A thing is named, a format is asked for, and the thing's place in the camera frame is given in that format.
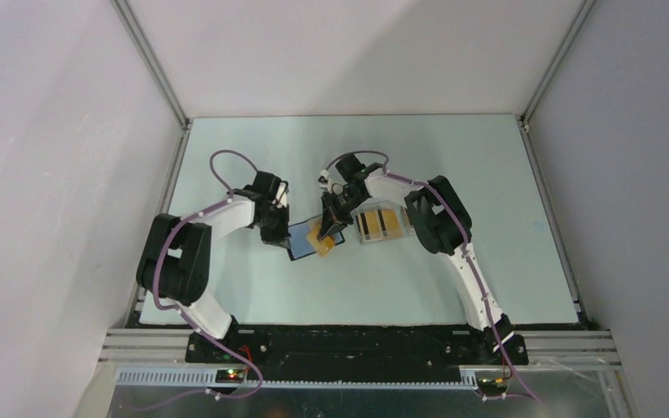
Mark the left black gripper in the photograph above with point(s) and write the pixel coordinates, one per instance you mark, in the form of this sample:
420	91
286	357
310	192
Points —
281	235

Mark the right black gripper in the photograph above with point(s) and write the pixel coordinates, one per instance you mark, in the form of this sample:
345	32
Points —
330	214

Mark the orange credit card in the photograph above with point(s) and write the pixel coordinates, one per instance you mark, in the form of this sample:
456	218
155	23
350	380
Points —
321	246
379	224

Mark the black card holder wallet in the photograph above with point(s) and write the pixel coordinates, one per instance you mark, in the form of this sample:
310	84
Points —
304	240

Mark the clear plastic card tray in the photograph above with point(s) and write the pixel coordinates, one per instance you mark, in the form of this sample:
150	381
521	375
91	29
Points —
384	204

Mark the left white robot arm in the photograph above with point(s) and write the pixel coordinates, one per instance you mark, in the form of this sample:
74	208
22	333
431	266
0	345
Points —
175	264

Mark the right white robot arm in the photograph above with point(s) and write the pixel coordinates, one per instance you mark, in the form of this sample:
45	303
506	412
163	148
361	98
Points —
441	223

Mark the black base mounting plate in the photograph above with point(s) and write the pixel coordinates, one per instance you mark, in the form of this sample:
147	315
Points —
351	354

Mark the left controller board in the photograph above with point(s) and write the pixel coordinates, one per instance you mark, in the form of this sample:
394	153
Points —
230	376

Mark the controller board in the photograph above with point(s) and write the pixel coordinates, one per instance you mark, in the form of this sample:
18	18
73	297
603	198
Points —
230	376
492	389

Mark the right controller board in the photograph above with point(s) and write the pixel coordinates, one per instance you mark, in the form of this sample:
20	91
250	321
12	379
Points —
492	389

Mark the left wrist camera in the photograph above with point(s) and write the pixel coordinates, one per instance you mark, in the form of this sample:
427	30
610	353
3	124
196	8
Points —
280	199

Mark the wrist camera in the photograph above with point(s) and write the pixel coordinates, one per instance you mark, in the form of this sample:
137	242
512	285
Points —
324	177
280	199

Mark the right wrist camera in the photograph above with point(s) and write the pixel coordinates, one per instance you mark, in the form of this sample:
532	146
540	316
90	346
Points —
324	177

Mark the left aluminium frame post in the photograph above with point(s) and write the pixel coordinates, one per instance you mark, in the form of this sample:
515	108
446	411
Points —
143	45

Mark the aluminium frame post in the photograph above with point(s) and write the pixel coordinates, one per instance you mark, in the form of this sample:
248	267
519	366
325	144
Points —
143	45
558	57

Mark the right aluminium frame post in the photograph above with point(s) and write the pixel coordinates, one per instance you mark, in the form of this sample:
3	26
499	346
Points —
558	57

